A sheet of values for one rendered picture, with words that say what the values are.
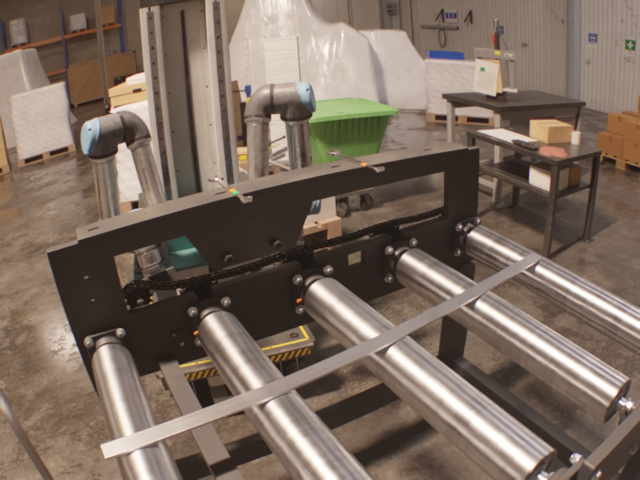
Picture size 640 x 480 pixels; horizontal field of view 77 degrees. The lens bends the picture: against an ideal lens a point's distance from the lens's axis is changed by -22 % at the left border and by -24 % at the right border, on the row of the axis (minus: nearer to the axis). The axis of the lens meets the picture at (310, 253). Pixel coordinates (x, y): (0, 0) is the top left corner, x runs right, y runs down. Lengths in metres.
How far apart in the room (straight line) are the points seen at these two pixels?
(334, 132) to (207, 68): 1.94
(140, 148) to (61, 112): 7.48
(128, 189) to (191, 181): 2.74
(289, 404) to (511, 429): 0.42
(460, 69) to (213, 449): 7.31
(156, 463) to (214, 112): 1.43
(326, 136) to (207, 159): 1.83
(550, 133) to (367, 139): 1.48
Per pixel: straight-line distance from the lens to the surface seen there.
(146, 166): 1.69
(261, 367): 1.03
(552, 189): 3.38
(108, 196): 1.75
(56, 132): 9.17
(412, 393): 1.01
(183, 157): 2.03
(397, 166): 1.42
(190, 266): 1.92
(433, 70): 7.89
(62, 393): 2.67
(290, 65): 4.89
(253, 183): 1.27
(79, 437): 2.38
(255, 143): 1.73
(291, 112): 1.73
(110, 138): 1.66
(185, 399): 1.19
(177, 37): 1.97
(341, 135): 3.81
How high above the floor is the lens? 1.56
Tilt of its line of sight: 26 degrees down
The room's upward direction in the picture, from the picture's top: 4 degrees counter-clockwise
